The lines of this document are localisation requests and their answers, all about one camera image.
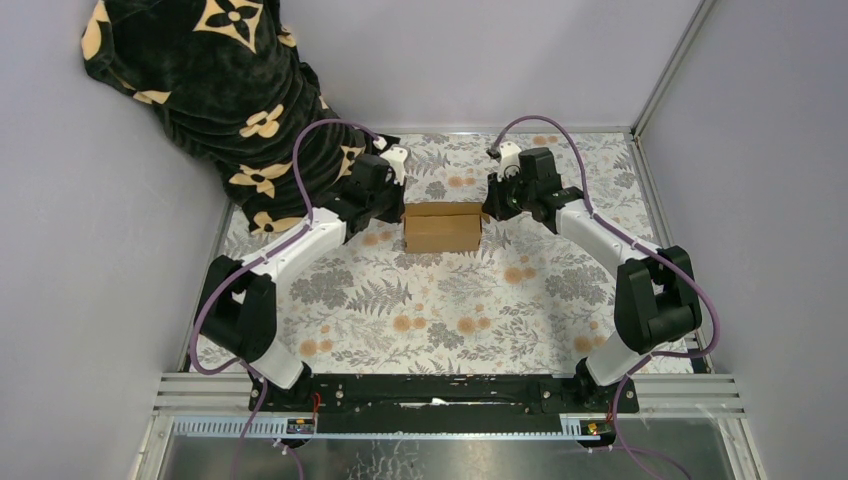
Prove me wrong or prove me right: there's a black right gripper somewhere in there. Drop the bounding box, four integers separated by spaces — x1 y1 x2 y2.
481 168 535 223

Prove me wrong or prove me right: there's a brown cardboard box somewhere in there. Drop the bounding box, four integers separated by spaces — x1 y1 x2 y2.
403 202 490 254

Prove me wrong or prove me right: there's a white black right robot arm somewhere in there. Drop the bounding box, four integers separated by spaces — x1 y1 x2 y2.
482 141 702 412

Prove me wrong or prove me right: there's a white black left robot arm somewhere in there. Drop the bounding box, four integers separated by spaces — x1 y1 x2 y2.
193 145 410 411

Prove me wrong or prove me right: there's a floral patterned table mat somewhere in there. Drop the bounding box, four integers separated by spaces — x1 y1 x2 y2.
277 132 656 374

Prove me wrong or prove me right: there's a black floral plush blanket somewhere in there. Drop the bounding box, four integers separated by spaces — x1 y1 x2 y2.
81 0 396 235

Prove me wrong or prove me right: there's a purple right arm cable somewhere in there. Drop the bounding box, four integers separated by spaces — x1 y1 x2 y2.
486 115 722 480

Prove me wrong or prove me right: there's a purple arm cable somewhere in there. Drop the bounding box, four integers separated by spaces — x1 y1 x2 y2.
486 115 722 480
188 119 389 480

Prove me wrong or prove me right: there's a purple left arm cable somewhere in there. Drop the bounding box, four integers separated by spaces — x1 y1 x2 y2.
188 119 389 480

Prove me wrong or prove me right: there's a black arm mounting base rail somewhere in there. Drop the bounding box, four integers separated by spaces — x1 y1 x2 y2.
248 373 639 422

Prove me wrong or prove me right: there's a white slotted cable duct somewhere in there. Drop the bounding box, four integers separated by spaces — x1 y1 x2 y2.
173 411 612 441

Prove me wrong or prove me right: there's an aluminium frame post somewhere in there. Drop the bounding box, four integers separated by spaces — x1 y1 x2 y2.
631 0 719 139

